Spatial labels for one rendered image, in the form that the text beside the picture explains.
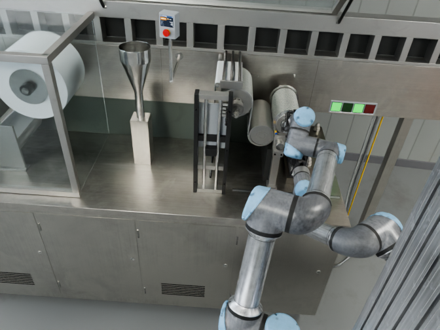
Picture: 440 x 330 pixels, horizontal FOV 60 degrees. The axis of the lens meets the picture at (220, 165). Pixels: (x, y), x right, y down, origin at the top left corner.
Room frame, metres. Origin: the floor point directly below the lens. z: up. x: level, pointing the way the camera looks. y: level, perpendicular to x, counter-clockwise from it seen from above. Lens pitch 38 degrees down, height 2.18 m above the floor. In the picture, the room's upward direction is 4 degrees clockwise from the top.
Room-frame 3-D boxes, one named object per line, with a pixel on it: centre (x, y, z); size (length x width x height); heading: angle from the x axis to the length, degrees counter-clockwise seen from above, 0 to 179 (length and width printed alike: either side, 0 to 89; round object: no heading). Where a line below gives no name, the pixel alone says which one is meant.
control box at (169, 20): (1.57, 0.25, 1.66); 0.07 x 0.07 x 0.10; 74
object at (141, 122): (1.65, 0.41, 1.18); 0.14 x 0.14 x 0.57
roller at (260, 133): (1.67, -0.19, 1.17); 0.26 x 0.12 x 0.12; 0
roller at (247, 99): (1.68, -0.06, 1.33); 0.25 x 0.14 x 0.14; 0
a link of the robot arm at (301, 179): (1.27, -0.37, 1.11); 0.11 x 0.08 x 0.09; 0
